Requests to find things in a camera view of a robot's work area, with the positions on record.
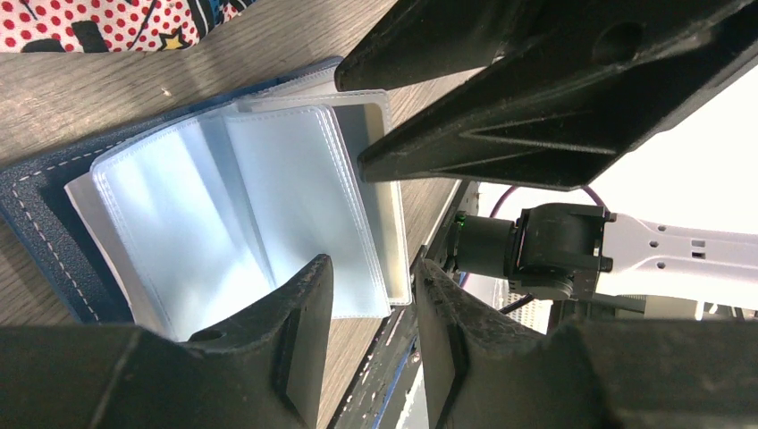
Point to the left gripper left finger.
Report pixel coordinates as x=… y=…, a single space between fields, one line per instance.
x=259 y=368

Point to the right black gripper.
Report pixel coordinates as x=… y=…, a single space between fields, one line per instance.
x=581 y=84

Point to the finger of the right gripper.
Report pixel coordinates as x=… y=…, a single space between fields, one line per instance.
x=418 y=41

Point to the navy blue card holder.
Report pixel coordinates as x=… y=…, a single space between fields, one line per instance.
x=182 y=220

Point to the colourful comic print garment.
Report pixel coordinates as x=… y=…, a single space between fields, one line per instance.
x=111 y=26

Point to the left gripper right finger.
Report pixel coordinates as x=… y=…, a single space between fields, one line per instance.
x=484 y=370

